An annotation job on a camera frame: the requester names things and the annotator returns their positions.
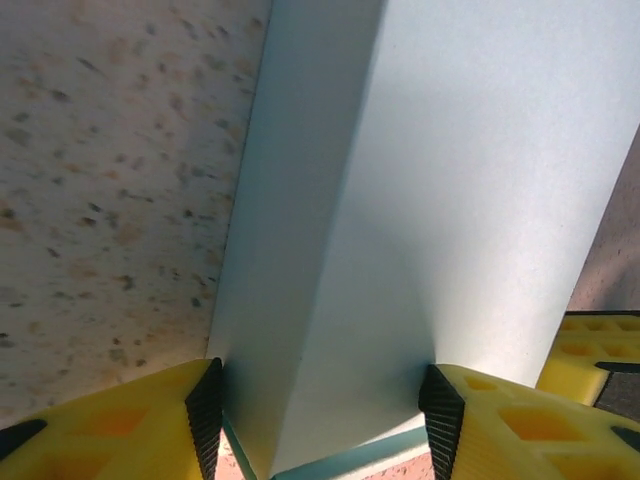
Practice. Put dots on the light blue paper box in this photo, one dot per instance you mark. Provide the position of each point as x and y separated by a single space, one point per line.
400 175

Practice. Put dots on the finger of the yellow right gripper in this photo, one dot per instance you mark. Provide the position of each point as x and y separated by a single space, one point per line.
590 350

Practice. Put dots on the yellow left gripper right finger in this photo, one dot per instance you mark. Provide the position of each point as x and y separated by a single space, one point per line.
525 435

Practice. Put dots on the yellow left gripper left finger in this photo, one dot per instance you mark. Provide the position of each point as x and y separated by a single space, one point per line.
125 430

